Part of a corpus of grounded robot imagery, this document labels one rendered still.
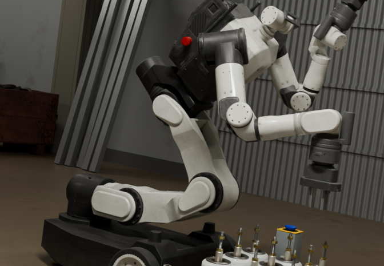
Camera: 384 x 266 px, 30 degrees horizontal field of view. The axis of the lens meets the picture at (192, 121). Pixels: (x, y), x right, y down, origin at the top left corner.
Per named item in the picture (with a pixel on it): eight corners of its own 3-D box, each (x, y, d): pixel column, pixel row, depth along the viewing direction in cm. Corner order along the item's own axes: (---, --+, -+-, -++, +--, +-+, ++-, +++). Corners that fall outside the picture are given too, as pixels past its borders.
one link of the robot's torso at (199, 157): (194, 221, 248) (142, 106, 262) (220, 217, 263) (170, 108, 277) (227, 201, 241) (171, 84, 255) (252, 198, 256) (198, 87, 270)
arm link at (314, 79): (331, 68, 265) (314, 115, 272) (328, 61, 275) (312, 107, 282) (303, 60, 265) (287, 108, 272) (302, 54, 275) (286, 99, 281)
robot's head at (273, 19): (253, 19, 243) (272, 2, 240) (270, 28, 251) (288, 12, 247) (260, 32, 240) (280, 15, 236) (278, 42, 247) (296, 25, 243)
